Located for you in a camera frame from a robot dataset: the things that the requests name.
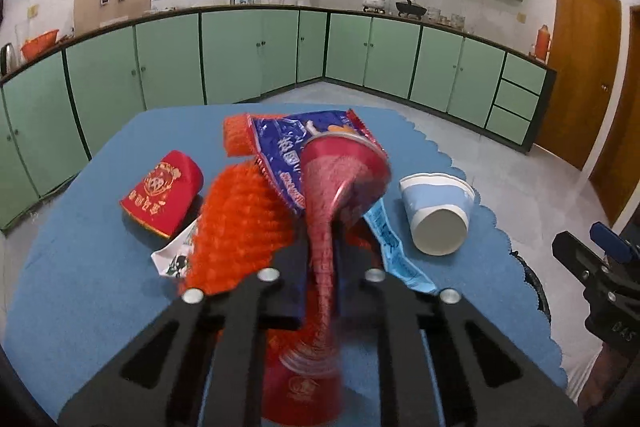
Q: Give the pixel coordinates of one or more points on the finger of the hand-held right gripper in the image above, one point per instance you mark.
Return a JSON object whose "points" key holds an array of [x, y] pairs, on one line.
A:
{"points": [[612, 239], [575, 257]]}

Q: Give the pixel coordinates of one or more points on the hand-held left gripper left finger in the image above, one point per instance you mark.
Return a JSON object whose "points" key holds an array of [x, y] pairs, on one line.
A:
{"points": [[287, 292]]}

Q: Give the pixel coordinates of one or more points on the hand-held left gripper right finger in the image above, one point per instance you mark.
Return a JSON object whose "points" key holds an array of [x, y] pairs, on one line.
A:
{"points": [[357, 302]]}

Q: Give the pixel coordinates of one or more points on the light blue wrapper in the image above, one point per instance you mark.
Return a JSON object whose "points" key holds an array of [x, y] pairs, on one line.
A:
{"points": [[395, 252]]}

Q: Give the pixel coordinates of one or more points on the red paper cup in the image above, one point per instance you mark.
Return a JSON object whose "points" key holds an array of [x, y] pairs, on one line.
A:
{"points": [[325, 187], [162, 192]]}

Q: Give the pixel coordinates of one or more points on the white green printed wrapper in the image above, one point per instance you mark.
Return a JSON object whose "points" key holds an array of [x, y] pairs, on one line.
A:
{"points": [[175, 257]]}

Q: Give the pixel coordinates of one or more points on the small orange foam net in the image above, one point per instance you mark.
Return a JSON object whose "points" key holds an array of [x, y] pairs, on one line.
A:
{"points": [[237, 137]]}

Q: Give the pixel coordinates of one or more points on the large orange foam net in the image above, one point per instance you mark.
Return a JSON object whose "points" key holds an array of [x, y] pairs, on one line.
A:
{"points": [[235, 227]]}

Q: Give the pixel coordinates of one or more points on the blue and white paper cup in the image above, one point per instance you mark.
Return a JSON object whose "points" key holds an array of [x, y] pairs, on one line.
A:
{"points": [[440, 212]]}

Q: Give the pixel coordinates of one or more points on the wooden door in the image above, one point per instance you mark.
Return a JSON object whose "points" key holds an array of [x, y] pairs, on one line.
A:
{"points": [[622, 117], [575, 67]]}

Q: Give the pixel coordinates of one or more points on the blue snack wrapper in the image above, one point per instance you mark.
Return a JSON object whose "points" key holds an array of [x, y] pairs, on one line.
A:
{"points": [[280, 147]]}

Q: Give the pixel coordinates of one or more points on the orange thermos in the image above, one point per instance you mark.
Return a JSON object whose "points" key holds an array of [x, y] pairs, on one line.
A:
{"points": [[543, 43]]}

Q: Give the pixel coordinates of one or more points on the green lower cabinets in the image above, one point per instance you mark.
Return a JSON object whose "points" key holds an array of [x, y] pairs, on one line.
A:
{"points": [[165, 57]]}

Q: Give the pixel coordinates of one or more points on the glass jars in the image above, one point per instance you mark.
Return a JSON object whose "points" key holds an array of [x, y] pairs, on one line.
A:
{"points": [[445, 17]]}

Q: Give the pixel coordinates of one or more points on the black wok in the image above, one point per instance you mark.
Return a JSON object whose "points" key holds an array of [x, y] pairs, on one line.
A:
{"points": [[411, 8]]}

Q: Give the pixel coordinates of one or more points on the white cooking pot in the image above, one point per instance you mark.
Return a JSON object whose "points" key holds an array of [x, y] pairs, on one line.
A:
{"points": [[374, 1]]}

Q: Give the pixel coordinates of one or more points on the red basket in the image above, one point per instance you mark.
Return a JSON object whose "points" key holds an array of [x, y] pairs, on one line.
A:
{"points": [[40, 44]]}

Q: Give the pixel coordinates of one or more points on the metal kettle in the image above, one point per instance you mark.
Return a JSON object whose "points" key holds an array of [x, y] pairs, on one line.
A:
{"points": [[7, 59]]}

